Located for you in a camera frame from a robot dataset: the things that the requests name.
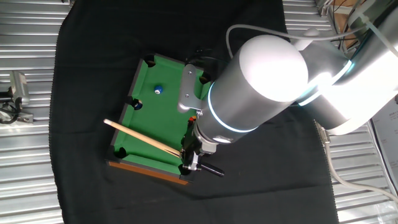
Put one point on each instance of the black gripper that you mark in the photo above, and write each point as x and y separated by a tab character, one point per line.
189	140

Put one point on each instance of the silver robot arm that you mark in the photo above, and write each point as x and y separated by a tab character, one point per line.
248	93

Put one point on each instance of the red pool ball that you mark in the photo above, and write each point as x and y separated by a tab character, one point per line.
191	119

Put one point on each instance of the mini green pool table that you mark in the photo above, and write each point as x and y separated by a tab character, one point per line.
161	118

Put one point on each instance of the dark blue pool ball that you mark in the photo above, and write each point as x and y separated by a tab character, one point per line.
138	105

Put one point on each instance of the black cloth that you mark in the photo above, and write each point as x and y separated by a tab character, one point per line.
264	186

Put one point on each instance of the white printed sign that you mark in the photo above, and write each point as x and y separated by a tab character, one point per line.
387	140

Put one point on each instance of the clear plastic bag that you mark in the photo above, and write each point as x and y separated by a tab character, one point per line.
388	216

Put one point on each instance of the silver camera bracket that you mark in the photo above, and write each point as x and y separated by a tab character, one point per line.
188	90

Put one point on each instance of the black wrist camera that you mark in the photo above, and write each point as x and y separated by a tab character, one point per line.
206	67

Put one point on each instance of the metal camera stand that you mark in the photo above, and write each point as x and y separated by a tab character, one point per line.
25	118

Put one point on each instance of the silver camera on stand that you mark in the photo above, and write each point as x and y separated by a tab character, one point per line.
20	87

